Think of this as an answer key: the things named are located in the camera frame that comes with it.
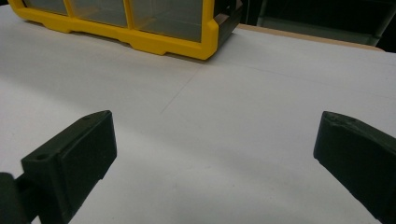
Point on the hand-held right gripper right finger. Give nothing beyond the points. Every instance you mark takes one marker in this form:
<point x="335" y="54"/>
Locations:
<point x="358" y="152"/>

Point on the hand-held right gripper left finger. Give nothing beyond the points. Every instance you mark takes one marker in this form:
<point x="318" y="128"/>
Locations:
<point x="77" y="161"/>

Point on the grey metal stand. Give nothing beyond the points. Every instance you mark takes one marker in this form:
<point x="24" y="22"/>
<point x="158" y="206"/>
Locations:
<point x="327" y="21"/>

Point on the yellow black drawer organizer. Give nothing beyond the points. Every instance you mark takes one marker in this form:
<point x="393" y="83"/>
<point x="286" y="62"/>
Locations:
<point x="174" y="45"/>

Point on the clear plastic drawer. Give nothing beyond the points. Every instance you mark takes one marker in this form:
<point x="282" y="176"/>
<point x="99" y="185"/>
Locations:
<point x="46" y="4"/>
<point x="168" y="17"/>
<point x="99" y="11"/>

